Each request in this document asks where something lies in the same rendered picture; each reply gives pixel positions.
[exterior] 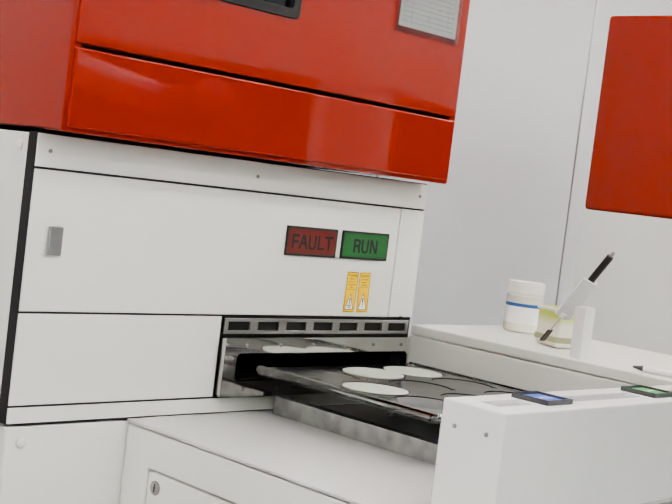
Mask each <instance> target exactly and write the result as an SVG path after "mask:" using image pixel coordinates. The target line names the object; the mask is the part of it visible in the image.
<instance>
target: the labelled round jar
mask: <svg viewBox="0 0 672 504"><path fill-rule="evenodd" d="M545 287H546V285H545V284H543V283H537V282H531V281H523V280H509V283H508V290H509V291H510V292H508V293H507V298H506V305H505V312H504V321H503V328H504V330H507V331H511V332H517V333H524V334H535V331H536V330H537V323H538V315H539V308H538V307H537V305H538V304H540V305H543V303H544V298H543V296H542V295H544V294H545Z"/></svg>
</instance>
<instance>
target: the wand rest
mask: <svg viewBox="0 0 672 504"><path fill-rule="evenodd" d="M597 286H598V284H597V280H596V281H595V282H594V283H593V282H591V281H589V280H588V279H586V278H584V277H583V279H582V280H581V281H580V282H579V284H578V285H577V286H576V287H575V289H574V290H573V291H572V292H571V293H570V295H569V296H568V297H567V298H566V300H565V301H564V302H563V303H562V305H561V306H560V307H559V308H558V309H557V311H556V312H555V314H556V315H558V316H559V317H560V318H561V319H565V320H571V319H572V318H573V317H574V314H575V317H574V325H573V332H572V340H571V347H570V355H569V357H572V358H577V359H589V354H590V346H591V339H592V332H593V324H594V317H595V309H596V308H591V307H586V306H581V305H582V304H583V303H584V302H585V300H586V299H587V298H588V297H589V295H590V294H591V293H592V292H593V291H594V289H595V288H596V287H597Z"/></svg>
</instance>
